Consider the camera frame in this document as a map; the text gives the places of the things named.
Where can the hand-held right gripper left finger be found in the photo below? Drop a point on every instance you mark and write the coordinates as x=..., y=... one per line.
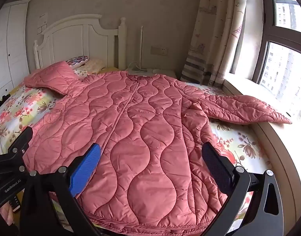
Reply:
x=85, y=168

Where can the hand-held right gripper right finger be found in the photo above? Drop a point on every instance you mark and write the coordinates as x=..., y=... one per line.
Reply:
x=215, y=168

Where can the pink quilted jacket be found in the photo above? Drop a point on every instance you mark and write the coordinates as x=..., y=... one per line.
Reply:
x=140, y=127

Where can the floral bed sheet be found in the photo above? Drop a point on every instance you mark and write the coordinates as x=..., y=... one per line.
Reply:
x=25, y=105

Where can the beige window sill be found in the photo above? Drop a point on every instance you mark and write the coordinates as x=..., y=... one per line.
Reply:
x=276, y=142

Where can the white wardrobe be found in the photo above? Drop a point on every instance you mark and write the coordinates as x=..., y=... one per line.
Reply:
x=10, y=41

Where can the colourful patterned pillow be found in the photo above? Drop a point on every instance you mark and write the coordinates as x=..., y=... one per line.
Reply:
x=77, y=61

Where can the pale yellow dotted pillow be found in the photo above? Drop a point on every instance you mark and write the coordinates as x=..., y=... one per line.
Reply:
x=95, y=65

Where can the white wooden headboard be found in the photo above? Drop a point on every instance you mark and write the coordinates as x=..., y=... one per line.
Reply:
x=66, y=41

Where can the white nightstand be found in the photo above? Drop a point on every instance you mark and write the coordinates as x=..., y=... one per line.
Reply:
x=162, y=72

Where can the silver floor lamp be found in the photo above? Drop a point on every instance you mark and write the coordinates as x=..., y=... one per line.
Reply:
x=141, y=49

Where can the printed beige curtain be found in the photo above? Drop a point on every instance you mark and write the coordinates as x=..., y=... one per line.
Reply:
x=214, y=29

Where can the dark framed window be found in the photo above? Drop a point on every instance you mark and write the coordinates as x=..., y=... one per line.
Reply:
x=266, y=29

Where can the white wall socket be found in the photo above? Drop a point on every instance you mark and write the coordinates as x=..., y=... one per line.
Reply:
x=163, y=51

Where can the white wall switch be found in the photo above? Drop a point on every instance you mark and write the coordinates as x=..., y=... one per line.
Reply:
x=155, y=50

